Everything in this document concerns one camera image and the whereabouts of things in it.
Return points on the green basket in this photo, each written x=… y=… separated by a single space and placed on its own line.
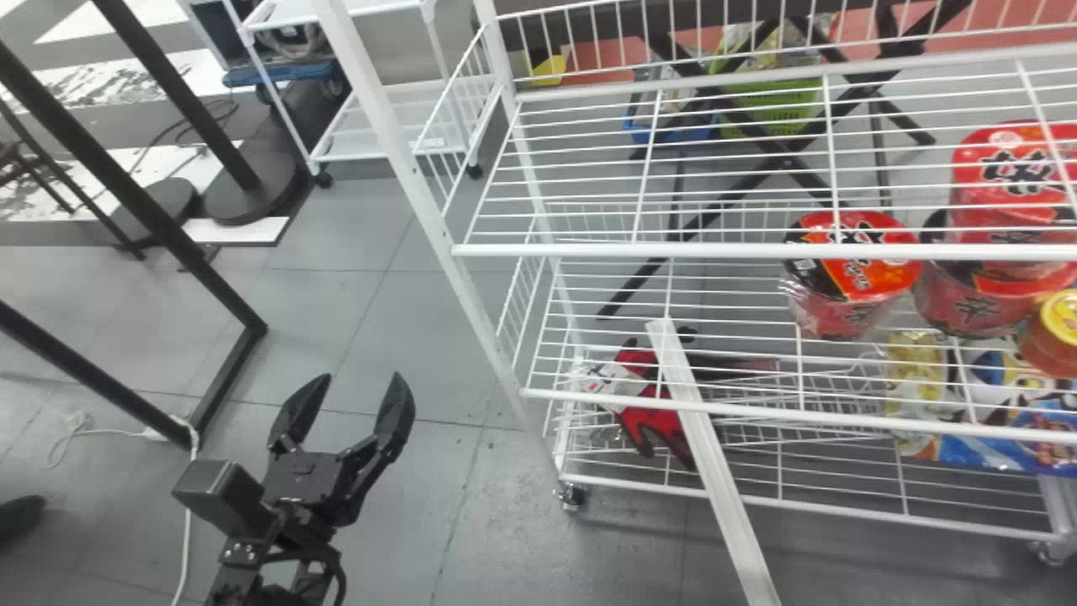
x=770 y=114

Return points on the red gloves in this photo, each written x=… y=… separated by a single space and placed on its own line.
x=652 y=425

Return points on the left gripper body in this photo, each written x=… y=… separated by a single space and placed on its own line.
x=311 y=484

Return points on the yellow snack packet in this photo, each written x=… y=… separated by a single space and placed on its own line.
x=915 y=379

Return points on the blue basket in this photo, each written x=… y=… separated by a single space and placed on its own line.
x=669 y=133

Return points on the orange noodle cup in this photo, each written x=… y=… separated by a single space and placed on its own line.
x=1052 y=337

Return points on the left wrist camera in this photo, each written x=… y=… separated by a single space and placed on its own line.
x=217 y=497

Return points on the black post on round foot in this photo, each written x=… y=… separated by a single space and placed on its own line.
x=252 y=189

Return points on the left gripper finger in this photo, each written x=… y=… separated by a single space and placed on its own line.
x=296 y=417
x=394 y=421

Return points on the white shelf trolley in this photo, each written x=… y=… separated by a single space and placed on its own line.
x=336 y=12

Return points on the blue snack packet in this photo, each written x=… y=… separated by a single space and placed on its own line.
x=1010 y=446

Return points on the red noodle cup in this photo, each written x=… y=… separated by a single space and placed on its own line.
x=968 y=303
x=854 y=278
x=1010 y=172

